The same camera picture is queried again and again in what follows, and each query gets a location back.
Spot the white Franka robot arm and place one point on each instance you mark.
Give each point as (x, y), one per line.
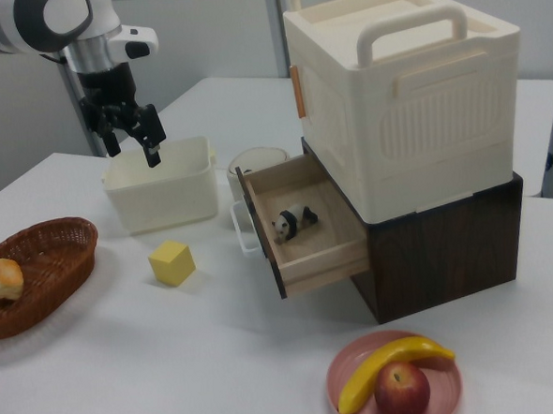
(21, 21)

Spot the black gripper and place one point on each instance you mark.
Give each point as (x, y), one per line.
(107, 86)

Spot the yellow cube block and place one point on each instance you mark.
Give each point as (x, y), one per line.
(169, 262)

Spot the white cylindrical container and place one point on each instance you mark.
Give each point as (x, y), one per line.
(257, 159)

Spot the brown wicker basket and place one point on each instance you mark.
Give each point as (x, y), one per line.
(50, 268)

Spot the dark wood cabinet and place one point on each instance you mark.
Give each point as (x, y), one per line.
(443, 253)

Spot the red toy apple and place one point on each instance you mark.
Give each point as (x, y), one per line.
(401, 391)

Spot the white plastic bin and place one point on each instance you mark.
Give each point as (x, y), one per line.
(163, 200)

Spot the grey metal partition post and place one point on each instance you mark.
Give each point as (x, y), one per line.
(73, 97)

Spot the panda toy figure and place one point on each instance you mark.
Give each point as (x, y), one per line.
(296, 220)

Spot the toy bread piece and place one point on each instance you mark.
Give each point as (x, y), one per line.
(5, 277)

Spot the cream plastic storage box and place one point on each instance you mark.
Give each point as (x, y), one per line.
(416, 114)

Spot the pink plate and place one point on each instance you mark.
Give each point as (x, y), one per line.
(447, 393)

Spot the yellow toy banana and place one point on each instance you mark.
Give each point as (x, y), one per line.
(362, 375)

